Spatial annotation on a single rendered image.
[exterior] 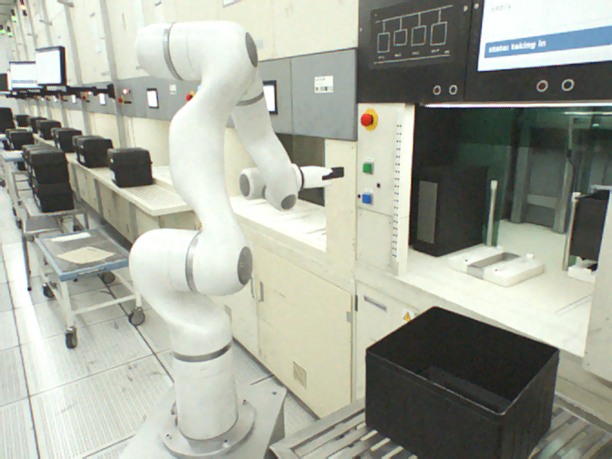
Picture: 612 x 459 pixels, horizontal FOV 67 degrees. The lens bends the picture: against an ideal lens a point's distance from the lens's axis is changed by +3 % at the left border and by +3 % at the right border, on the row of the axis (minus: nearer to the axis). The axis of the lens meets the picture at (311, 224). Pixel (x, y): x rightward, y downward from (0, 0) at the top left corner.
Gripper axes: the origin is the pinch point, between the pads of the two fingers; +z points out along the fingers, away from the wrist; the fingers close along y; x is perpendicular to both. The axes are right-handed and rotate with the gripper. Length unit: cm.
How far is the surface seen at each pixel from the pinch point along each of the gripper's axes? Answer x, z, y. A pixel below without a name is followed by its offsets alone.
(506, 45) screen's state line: 32, 12, 43
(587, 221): -15, 54, 48
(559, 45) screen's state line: 31, 12, 55
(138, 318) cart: -115, -25, -176
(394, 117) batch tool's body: 16.0, 13.0, 10.2
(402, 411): -36, -29, 56
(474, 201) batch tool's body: -16, 56, 10
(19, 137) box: -30, -43, -635
